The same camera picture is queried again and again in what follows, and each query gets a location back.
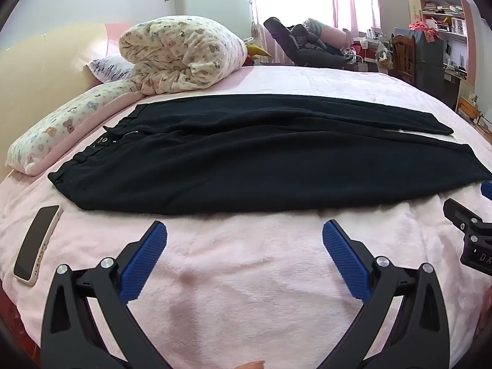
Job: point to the black pants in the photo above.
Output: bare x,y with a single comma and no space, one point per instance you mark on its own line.
230,161

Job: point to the red cloth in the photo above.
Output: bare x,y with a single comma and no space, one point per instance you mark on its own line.
422,27

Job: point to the purple floral pillow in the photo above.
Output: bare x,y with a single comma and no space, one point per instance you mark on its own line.
111,67

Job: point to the rolled bear print comforter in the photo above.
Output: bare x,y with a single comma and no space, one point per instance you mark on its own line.
180,50

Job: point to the smartphone with cream case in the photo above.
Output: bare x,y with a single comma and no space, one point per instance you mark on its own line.
36,246

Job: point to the wooden chair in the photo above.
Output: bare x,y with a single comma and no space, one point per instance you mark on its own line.
403,57

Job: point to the clear plastic bag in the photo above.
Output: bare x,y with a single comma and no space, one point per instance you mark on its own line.
382,52

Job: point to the pink cushion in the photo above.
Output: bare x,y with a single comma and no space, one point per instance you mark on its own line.
338,38

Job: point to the pile of grey clothes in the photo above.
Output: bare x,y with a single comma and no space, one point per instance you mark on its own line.
307,34

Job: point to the pink curtain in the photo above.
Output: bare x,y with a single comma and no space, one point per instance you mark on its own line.
346,0

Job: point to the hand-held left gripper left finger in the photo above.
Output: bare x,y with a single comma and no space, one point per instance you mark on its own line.
144,261

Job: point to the cream bed headboard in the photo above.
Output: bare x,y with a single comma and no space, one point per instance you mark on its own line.
38,65

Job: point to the pink bookshelf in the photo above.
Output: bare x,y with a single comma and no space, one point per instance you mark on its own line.
442,11

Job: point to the cluttered side table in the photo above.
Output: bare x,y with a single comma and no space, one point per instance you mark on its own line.
365,59

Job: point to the bear print pillow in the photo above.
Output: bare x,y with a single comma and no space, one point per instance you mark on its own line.
57,123

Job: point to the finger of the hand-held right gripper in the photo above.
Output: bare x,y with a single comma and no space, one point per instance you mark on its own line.
467,217
487,190

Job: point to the black recliner chair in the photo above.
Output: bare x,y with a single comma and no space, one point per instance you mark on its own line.
307,59

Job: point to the pink fleece blanket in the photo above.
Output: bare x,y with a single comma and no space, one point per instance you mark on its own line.
246,296

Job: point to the black cabinet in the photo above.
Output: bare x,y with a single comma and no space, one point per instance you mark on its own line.
434,73

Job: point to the yellow plush toy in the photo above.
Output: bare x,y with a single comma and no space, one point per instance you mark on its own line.
257,50

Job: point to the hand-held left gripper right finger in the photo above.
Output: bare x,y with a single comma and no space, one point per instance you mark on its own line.
346,263

